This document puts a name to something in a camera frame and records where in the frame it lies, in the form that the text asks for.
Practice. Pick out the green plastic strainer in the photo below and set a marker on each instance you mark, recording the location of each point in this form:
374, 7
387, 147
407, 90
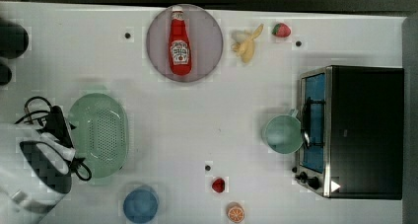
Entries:
101, 133

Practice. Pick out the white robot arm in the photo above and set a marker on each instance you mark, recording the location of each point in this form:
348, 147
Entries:
34, 173

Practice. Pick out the red ketchup bottle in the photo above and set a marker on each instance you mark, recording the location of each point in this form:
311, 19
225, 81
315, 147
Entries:
179, 47

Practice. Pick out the peeled banana toy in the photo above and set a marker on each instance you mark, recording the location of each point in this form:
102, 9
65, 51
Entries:
244, 46

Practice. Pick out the grey round plate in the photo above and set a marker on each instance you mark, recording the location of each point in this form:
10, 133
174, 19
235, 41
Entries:
205, 38

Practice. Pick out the small red strawberry toy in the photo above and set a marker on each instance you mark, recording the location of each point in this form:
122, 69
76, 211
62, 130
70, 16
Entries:
218, 185

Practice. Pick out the green mug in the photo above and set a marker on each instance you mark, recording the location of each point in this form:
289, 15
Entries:
282, 133

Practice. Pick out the orange slice toy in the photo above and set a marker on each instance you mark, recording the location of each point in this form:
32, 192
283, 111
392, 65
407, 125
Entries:
235, 212

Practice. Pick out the blue cup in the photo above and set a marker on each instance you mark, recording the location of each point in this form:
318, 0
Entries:
141, 205

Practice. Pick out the black toaster oven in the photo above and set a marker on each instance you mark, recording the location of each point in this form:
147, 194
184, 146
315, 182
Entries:
352, 120

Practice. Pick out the small black round object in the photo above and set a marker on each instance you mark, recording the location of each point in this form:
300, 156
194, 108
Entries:
5, 74

